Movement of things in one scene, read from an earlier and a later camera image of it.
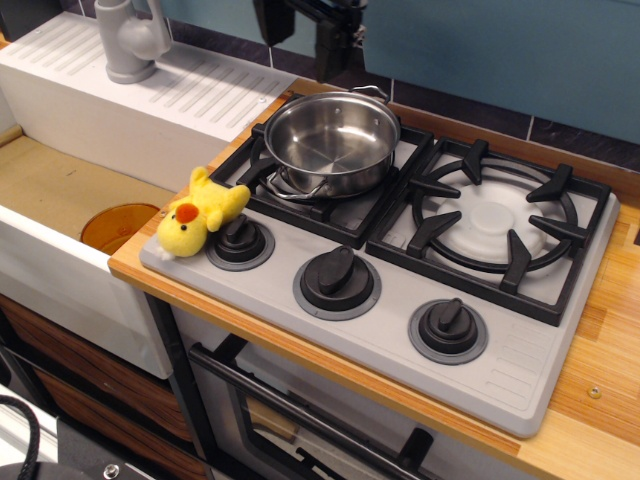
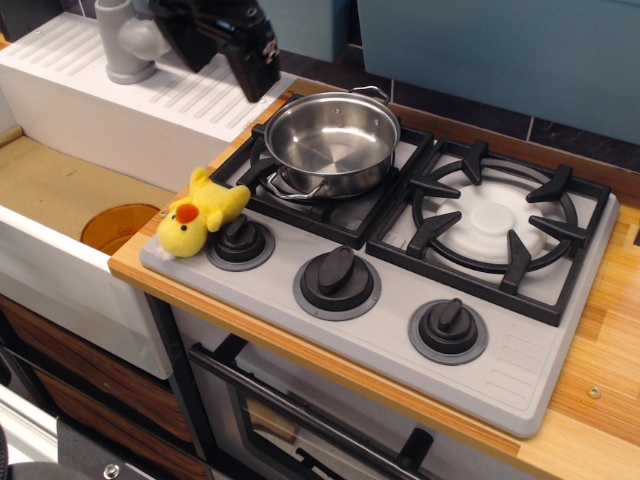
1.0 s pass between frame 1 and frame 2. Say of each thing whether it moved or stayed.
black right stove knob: stayed
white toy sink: stayed
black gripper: moved
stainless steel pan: stayed
